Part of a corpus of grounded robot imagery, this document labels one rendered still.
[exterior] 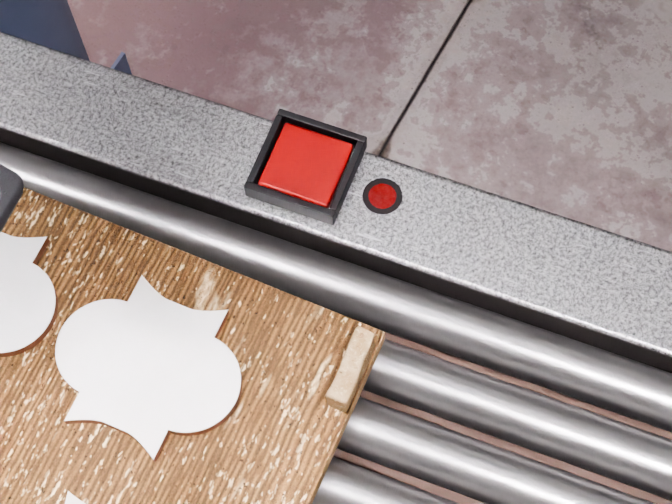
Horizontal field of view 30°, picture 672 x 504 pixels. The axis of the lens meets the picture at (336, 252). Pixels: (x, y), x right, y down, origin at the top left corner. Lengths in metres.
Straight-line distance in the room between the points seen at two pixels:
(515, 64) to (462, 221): 1.17
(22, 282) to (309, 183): 0.23
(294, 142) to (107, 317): 0.21
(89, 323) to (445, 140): 1.20
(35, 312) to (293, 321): 0.19
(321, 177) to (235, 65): 1.17
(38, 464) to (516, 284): 0.38
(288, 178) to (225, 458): 0.23
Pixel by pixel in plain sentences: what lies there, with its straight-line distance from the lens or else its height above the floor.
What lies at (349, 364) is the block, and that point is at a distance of 0.90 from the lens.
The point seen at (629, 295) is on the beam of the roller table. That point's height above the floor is 0.92.
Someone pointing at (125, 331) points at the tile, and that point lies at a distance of 0.94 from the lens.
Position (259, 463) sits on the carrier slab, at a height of 0.94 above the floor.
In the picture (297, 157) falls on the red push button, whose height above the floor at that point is 0.93.
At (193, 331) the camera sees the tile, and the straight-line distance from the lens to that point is 0.93.
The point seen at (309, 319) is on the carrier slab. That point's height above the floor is 0.94.
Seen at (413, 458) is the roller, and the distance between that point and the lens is 0.93.
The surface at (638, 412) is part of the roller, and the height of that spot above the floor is 0.91.
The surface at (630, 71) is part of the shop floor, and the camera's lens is 2.18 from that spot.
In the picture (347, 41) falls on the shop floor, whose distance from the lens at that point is 2.16.
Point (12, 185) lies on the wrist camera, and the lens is 0.77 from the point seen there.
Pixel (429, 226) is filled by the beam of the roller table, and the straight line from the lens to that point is 0.99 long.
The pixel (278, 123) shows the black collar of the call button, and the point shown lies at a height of 0.93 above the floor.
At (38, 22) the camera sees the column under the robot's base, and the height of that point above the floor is 0.55.
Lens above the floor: 1.81
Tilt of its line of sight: 66 degrees down
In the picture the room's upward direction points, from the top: 3 degrees counter-clockwise
